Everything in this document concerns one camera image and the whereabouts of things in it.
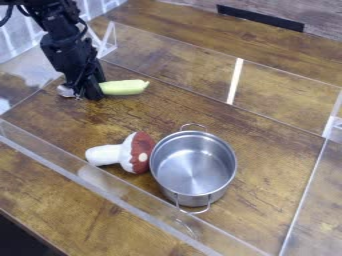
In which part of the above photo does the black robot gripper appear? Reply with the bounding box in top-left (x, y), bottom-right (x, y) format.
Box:
top-left (40, 34), bottom-right (105, 100)

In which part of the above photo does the black wall strip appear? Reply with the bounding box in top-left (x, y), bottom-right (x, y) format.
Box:
top-left (216, 4), bottom-right (304, 32)

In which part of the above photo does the clear acrylic front barrier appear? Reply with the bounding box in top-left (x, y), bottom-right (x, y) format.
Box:
top-left (0, 119), bottom-right (268, 256)

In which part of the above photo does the plush brown white mushroom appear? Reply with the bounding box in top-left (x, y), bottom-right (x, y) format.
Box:
top-left (85, 131), bottom-right (155, 174)

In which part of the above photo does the green handled metal spoon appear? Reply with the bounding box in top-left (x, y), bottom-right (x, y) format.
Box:
top-left (56, 79), bottom-right (149, 98)

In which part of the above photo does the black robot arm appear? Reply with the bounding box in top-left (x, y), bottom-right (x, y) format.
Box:
top-left (0, 0), bottom-right (105, 100)

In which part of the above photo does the clear acrylic triangle stand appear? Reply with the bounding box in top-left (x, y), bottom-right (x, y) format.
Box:
top-left (87, 22), bottom-right (117, 58)

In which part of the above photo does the stainless steel pot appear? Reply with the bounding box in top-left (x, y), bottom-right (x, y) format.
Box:
top-left (149, 123), bottom-right (238, 215)

